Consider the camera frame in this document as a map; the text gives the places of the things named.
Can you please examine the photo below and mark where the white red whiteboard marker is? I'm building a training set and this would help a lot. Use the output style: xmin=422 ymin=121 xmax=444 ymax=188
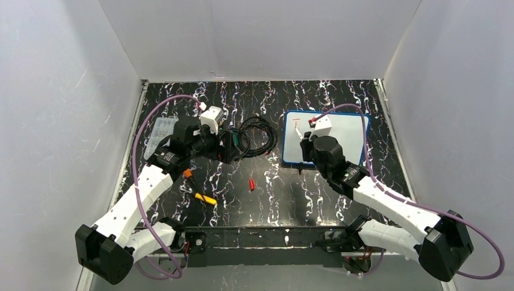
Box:
xmin=295 ymin=127 xmax=304 ymax=140

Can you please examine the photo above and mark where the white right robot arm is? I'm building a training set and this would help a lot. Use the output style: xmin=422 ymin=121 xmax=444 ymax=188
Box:
xmin=300 ymin=132 xmax=474 ymax=282

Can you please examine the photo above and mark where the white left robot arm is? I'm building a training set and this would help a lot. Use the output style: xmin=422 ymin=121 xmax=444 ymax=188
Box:
xmin=75 ymin=115 xmax=238 ymax=285

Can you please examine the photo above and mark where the blue framed whiteboard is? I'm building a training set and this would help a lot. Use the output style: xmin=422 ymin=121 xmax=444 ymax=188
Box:
xmin=282 ymin=110 xmax=364 ymax=164

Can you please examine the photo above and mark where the clear plastic screw box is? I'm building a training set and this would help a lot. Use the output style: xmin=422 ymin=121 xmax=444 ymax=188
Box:
xmin=143 ymin=117 xmax=178 ymax=160

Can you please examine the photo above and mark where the green handled screwdriver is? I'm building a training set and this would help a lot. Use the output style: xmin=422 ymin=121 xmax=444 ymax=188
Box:
xmin=232 ymin=131 xmax=239 ymax=147

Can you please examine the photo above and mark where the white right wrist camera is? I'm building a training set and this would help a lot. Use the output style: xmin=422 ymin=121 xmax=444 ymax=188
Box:
xmin=309 ymin=115 xmax=332 ymax=137

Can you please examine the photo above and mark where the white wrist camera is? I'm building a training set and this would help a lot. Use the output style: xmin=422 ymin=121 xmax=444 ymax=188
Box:
xmin=199 ymin=106 xmax=224 ymax=135
xmin=309 ymin=115 xmax=332 ymax=137

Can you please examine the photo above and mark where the black coiled usb cable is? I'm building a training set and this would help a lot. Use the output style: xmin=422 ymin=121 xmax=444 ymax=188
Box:
xmin=229 ymin=116 xmax=279 ymax=161

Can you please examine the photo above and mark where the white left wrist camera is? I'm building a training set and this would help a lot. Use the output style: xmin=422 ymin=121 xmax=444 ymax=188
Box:
xmin=199 ymin=106 xmax=224 ymax=135

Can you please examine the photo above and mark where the yellow handled screwdriver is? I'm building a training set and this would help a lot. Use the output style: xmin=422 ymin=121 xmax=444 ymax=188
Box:
xmin=195 ymin=193 xmax=217 ymax=206

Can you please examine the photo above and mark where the aluminium front rail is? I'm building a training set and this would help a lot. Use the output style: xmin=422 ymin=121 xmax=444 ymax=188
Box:
xmin=85 ymin=227 xmax=447 ymax=258

